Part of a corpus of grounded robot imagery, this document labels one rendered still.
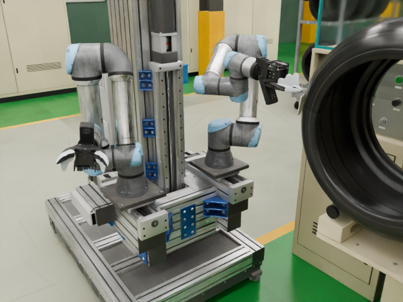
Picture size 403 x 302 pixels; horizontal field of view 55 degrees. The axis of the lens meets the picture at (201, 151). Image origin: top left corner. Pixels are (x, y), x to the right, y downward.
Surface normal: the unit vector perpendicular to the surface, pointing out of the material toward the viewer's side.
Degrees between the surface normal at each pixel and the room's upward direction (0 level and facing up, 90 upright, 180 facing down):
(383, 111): 90
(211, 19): 90
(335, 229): 90
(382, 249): 0
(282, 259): 0
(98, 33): 90
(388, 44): 80
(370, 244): 0
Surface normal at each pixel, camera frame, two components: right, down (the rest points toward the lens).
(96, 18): 0.58, 0.31
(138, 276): 0.00, -0.92
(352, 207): -0.79, 0.39
